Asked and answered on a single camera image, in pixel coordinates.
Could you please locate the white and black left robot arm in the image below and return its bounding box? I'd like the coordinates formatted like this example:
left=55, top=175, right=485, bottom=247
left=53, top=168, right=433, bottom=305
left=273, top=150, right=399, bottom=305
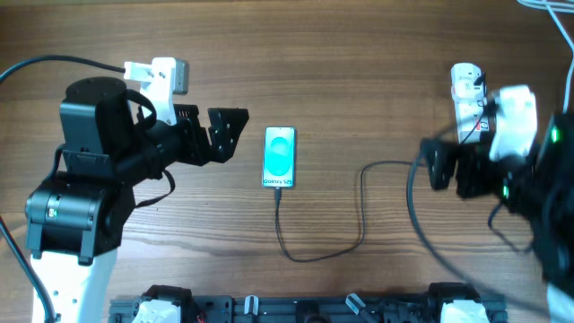
left=25, top=76, right=249, bottom=322

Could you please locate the black USB charging cable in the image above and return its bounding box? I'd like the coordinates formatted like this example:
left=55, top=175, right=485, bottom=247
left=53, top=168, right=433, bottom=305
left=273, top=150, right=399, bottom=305
left=273, top=71, right=490, bottom=264

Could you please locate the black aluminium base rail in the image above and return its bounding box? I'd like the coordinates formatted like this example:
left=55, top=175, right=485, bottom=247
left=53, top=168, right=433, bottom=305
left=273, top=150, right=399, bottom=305
left=109, top=292, right=509, bottom=323

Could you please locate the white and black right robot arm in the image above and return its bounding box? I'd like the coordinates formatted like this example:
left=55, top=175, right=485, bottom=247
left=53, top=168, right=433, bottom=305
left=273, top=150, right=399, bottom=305
left=419, top=114, right=573, bottom=322

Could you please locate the white power strip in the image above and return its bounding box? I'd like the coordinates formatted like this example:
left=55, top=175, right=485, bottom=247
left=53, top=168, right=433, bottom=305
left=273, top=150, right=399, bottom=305
left=450, top=63, right=490, bottom=144

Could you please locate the blue Samsung Galaxy smartphone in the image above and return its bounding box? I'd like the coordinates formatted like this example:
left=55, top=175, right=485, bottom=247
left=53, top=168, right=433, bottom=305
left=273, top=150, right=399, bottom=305
left=262, top=127, right=296, bottom=188

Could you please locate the white power strip cord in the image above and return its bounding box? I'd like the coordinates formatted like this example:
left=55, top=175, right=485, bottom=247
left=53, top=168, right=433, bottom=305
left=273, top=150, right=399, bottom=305
left=515, top=0, right=574, bottom=113

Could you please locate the white USB charger plug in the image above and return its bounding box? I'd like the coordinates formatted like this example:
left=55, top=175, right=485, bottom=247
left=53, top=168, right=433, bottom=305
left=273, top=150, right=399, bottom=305
left=451, top=79, right=484, bottom=102

